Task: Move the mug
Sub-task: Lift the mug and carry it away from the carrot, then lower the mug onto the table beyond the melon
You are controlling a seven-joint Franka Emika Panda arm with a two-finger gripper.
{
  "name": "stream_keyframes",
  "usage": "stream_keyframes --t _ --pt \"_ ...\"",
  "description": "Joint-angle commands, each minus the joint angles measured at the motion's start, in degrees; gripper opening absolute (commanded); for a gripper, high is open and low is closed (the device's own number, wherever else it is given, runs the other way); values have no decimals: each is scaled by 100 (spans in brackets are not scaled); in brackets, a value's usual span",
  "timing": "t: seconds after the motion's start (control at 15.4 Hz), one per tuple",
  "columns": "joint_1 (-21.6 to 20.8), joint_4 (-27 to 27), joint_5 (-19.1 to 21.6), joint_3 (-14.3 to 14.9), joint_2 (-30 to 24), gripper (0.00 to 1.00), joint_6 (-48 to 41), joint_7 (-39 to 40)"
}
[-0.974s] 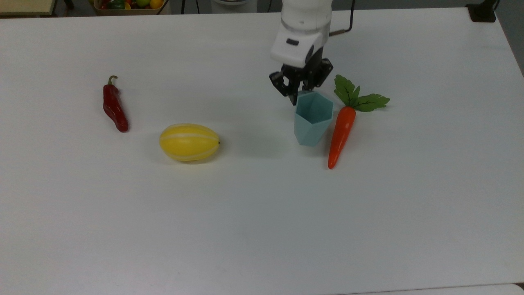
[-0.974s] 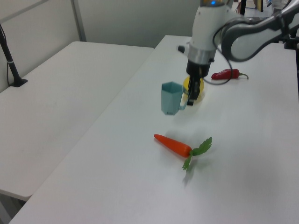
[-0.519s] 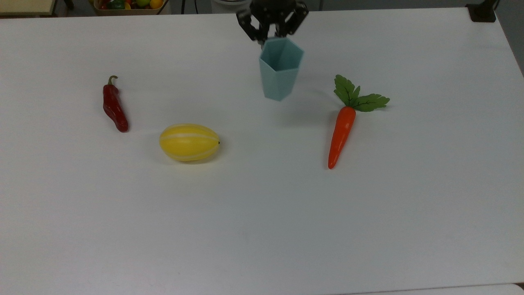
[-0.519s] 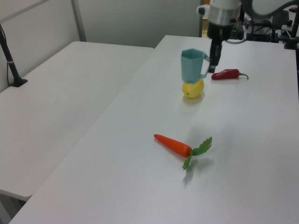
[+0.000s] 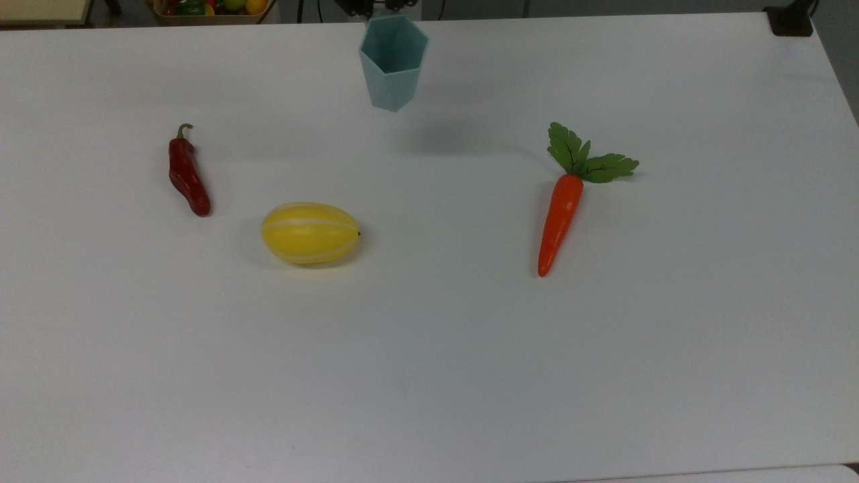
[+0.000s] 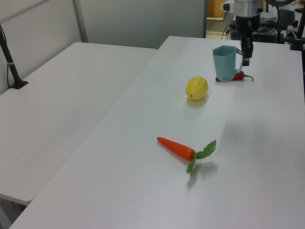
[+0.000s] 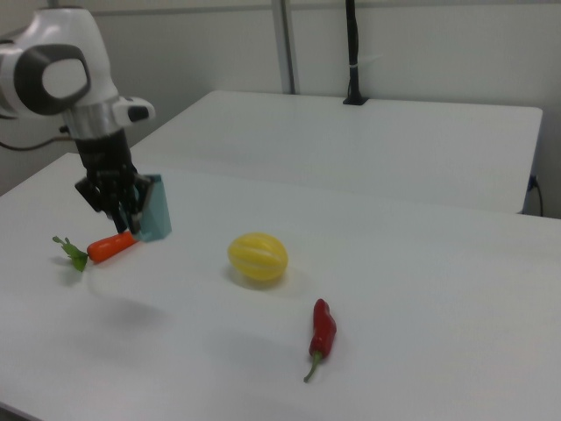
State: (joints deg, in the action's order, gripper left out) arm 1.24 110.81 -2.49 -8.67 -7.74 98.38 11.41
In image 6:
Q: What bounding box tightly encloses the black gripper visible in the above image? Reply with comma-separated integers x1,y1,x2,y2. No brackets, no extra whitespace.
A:
235,13,261,67

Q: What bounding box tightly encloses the teal hexagonal plastic mug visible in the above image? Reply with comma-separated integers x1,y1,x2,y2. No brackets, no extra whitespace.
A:
212,45,245,83

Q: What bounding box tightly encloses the red toy chili pepper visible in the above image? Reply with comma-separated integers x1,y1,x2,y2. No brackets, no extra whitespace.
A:
215,70,254,83

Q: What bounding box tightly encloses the wooden panel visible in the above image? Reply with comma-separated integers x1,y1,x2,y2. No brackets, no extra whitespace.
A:
206,0,227,21

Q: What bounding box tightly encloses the black office chair back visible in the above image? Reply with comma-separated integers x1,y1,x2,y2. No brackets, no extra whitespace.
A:
277,8,296,31

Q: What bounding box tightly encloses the yellow striped toy melon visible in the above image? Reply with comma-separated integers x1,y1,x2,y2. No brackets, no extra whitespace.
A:
185,75,209,101

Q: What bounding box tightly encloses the orange toy carrot with leaves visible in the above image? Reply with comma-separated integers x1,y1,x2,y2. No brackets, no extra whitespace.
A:
156,136,217,176

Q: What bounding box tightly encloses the black pole with base clamp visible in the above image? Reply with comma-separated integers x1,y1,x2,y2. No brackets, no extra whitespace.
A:
0,23,29,90

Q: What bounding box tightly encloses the black camera stand clamp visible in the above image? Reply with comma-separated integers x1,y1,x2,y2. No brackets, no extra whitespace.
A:
289,7,305,51

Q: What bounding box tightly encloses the grey metal partition post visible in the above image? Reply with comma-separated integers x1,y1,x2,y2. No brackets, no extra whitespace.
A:
72,0,89,44

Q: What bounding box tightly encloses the thin black cable along pole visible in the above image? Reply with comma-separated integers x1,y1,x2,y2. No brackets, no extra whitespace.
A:
6,63,12,88

